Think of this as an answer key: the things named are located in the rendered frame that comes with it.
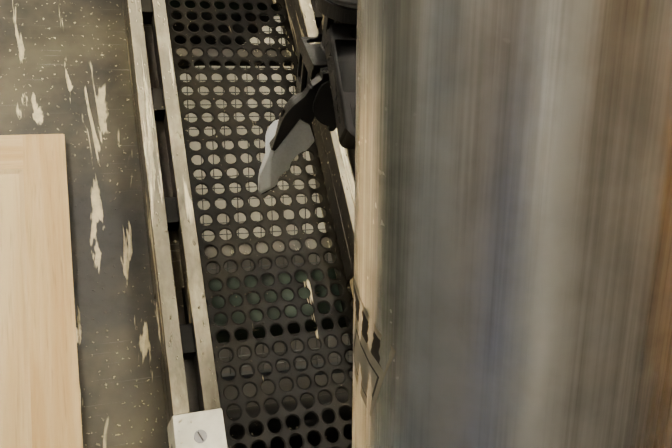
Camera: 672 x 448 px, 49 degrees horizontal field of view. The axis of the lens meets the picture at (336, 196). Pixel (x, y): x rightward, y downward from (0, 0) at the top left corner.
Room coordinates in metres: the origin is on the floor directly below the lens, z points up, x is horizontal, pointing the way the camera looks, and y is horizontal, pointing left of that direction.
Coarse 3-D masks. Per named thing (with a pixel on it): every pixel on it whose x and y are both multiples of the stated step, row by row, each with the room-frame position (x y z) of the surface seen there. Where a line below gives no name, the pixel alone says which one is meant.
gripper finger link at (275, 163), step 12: (276, 120) 0.73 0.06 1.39; (300, 120) 0.67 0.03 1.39; (300, 132) 0.67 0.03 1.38; (288, 144) 0.68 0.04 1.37; (300, 144) 0.68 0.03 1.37; (264, 156) 0.69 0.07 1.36; (276, 156) 0.68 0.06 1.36; (288, 156) 0.68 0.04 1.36; (264, 168) 0.69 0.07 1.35; (276, 168) 0.69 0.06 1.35; (288, 168) 0.69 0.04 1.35; (264, 180) 0.70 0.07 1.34; (276, 180) 0.69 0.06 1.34; (264, 192) 0.71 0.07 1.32
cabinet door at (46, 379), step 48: (0, 144) 1.04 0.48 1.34; (48, 144) 1.06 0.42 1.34; (0, 192) 1.00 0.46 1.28; (48, 192) 1.02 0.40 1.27; (0, 240) 0.96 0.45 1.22; (48, 240) 0.98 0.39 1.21; (0, 288) 0.93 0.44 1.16; (48, 288) 0.94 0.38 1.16; (0, 336) 0.89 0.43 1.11; (48, 336) 0.90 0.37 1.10; (0, 384) 0.86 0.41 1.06; (48, 384) 0.87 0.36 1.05; (0, 432) 0.83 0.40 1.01; (48, 432) 0.84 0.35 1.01
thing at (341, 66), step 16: (336, 32) 0.64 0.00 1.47; (352, 32) 0.65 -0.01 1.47; (336, 48) 0.63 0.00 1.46; (352, 48) 0.64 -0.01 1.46; (336, 64) 0.62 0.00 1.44; (352, 64) 0.63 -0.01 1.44; (336, 80) 0.62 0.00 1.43; (352, 80) 0.62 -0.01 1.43; (336, 96) 0.62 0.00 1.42; (352, 96) 0.61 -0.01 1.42; (336, 112) 0.62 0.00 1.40; (352, 112) 0.60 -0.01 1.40; (352, 128) 0.59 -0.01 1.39; (352, 144) 0.60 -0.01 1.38
